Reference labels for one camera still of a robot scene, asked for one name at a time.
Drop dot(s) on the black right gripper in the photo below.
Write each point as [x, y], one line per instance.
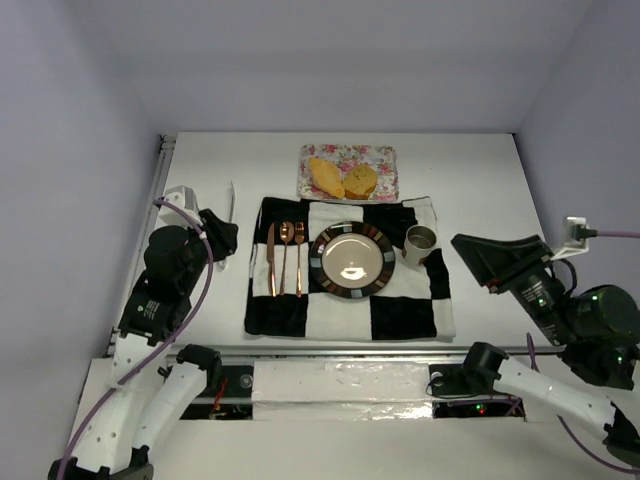
[513, 275]

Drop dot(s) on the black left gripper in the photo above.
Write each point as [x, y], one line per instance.
[208, 235]

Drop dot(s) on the silver metal tongs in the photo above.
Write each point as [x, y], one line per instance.
[222, 264]

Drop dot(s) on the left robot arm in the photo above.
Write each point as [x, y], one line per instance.
[145, 397]

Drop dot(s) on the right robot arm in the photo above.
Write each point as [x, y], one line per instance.
[597, 333]

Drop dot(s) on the yellow oval bread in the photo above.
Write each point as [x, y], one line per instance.
[327, 177]

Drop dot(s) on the brown round bread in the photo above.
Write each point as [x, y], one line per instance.
[360, 182]

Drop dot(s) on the copper knife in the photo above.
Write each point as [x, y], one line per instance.
[271, 259]

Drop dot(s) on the copper spoon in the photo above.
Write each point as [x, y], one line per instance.
[286, 232]

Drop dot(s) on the copper fork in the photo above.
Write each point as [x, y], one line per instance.
[299, 238]

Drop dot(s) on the metal cup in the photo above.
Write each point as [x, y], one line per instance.
[419, 242]

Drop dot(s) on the black white checkered cloth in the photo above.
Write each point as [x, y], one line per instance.
[415, 305]

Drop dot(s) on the floral rectangular tray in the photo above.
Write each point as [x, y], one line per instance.
[381, 158]

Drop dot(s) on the dark rimmed round plate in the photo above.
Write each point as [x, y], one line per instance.
[352, 260]

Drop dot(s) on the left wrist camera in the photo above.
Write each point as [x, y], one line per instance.
[184, 198]

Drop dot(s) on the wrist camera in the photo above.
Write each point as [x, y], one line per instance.
[576, 234]
[184, 198]

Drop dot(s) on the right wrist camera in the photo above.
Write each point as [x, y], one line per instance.
[576, 234]

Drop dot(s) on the aluminium rail frame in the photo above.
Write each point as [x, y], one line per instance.
[475, 181]

